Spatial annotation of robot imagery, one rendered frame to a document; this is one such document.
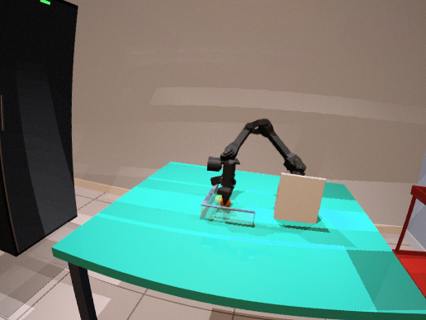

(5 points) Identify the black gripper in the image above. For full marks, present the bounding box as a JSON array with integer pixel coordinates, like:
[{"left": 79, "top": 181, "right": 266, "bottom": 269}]
[{"left": 217, "top": 173, "right": 236, "bottom": 205}]

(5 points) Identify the orange ball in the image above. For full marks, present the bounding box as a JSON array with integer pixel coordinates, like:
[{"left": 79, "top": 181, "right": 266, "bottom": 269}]
[{"left": 220, "top": 199, "right": 231, "bottom": 207}]

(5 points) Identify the translucent yellow-green ball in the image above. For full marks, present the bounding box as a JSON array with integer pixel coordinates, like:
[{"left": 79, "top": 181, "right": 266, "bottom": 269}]
[{"left": 215, "top": 195, "right": 222, "bottom": 205}]

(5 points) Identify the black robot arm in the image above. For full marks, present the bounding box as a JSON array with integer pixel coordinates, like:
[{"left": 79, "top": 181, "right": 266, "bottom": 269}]
[{"left": 207, "top": 119, "right": 306, "bottom": 186}]

